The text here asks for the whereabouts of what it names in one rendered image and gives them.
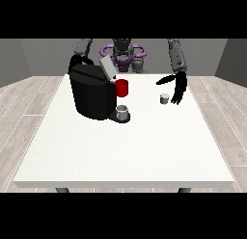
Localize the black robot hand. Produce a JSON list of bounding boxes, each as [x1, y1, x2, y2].
[[155, 70, 188, 106], [68, 53, 96, 74]]

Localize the small grey coffee pod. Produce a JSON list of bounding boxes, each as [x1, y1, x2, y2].
[[159, 93, 171, 105]]

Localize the pale grey machine lid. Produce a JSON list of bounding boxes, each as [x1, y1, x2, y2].
[[98, 55, 118, 80]]

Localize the black coffee machine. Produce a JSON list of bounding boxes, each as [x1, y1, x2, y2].
[[69, 63, 132, 124]]

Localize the grey robot trunk purple rings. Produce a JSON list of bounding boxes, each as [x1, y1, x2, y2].
[[99, 39, 150, 75]]

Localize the small grey cup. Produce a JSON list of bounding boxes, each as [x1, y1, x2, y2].
[[116, 104, 129, 120]]

